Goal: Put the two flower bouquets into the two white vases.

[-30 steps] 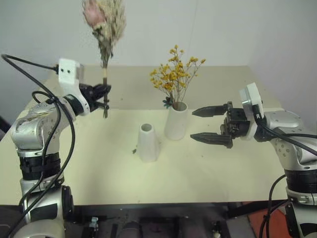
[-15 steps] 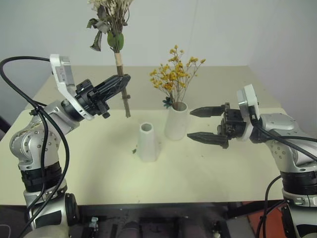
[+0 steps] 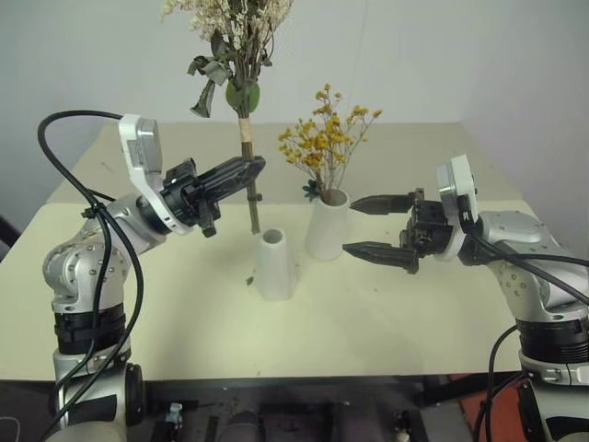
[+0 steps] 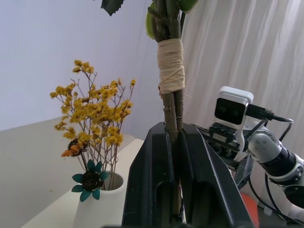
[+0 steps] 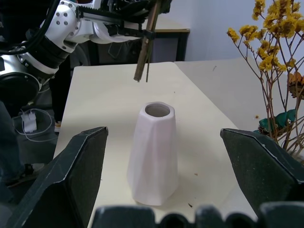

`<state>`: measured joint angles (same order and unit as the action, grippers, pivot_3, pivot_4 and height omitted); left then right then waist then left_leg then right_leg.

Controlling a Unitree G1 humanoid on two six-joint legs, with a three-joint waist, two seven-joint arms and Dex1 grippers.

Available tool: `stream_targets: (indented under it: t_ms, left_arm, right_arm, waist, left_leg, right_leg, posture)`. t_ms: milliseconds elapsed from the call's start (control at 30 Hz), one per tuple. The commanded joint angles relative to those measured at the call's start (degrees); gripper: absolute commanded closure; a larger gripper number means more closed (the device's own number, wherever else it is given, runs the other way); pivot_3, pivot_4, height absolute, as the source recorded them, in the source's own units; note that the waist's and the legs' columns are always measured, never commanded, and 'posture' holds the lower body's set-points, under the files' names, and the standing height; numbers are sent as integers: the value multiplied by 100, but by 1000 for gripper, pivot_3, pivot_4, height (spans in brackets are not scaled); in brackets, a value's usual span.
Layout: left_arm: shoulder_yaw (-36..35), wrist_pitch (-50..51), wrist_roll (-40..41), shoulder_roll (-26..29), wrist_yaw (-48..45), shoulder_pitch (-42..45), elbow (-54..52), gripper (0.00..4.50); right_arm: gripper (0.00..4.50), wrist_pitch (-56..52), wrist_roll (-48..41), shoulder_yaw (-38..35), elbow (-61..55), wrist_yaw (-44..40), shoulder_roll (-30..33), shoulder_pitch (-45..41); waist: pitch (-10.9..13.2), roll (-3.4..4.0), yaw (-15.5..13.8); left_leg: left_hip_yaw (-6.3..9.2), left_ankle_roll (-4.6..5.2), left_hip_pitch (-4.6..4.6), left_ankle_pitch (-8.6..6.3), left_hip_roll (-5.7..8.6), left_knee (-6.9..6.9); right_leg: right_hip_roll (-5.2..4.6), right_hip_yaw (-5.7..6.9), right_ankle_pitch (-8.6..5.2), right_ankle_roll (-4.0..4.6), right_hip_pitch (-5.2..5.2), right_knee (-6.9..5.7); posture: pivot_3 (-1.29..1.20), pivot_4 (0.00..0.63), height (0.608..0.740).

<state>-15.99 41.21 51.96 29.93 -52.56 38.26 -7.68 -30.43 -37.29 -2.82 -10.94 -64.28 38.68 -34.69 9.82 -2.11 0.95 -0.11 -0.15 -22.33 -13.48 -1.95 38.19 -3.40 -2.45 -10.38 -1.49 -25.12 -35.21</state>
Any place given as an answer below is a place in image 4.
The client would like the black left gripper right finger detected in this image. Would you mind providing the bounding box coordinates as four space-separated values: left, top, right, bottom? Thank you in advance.
178 123 254 228

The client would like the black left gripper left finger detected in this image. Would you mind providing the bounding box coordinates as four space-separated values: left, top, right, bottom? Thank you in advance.
122 122 179 226

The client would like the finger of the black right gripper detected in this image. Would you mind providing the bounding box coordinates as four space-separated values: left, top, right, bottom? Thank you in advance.
234 154 255 190

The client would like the green-stemmed bouquet with raffia tie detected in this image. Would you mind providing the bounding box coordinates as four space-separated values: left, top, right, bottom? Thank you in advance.
100 0 199 221

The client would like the yellow dried flower bouquet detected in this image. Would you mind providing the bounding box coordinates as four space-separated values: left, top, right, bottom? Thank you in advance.
49 59 137 203

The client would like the orange object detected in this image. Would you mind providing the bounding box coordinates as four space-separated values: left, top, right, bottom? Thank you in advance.
239 191 260 228

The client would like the white ceramic vase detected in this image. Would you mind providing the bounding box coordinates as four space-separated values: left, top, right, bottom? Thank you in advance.
73 171 125 228

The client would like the white curtain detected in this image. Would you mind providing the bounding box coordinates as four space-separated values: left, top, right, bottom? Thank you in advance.
181 0 304 167

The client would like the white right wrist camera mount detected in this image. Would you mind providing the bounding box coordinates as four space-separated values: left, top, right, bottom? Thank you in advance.
213 85 254 162

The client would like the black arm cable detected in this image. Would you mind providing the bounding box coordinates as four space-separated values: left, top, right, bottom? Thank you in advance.
247 172 294 225

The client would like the black camera cable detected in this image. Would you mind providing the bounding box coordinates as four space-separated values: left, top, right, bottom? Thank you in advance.
245 103 295 143

